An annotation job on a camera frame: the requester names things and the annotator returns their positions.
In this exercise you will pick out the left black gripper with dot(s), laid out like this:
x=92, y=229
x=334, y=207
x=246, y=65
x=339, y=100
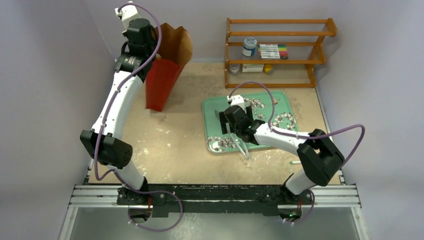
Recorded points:
x=154, y=43

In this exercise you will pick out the white jar blue lid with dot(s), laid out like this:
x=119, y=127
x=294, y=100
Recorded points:
x=249, y=46

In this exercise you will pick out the small grey jar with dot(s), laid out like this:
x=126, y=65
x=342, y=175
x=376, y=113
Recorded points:
x=234, y=68

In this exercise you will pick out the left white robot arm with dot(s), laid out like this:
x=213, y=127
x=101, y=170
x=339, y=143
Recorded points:
x=103, y=141

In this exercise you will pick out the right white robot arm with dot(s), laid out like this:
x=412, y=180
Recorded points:
x=319, y=157

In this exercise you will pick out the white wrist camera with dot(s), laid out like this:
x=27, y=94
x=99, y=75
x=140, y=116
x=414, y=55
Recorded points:
x=236, y=100
x=127, y=14

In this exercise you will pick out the wooden shelf rack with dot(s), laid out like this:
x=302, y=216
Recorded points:
x=234, y=46

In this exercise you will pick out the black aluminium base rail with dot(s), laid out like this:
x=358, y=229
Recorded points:
x=268, y=200

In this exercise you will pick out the yellow small object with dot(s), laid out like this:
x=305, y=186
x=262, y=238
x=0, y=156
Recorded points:
x=268, y=68

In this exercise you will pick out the red paper bag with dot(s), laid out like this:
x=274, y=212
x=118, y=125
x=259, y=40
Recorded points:
x=175, y=51

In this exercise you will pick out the small white box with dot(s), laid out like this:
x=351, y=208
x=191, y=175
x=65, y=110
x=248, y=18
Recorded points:
x=252, y=68

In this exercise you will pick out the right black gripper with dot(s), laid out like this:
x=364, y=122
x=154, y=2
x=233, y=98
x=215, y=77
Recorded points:
x=234, y=124

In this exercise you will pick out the metal serving tongs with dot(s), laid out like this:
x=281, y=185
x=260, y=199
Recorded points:
x=236, y=139

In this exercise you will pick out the coloured marker pen set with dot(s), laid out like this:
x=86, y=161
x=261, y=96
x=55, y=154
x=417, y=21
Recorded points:
x=273, y=51

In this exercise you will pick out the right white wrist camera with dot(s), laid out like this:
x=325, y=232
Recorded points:
x=236, y=100

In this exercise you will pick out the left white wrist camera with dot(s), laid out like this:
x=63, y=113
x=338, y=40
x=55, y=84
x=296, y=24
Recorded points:
x=127, y=14

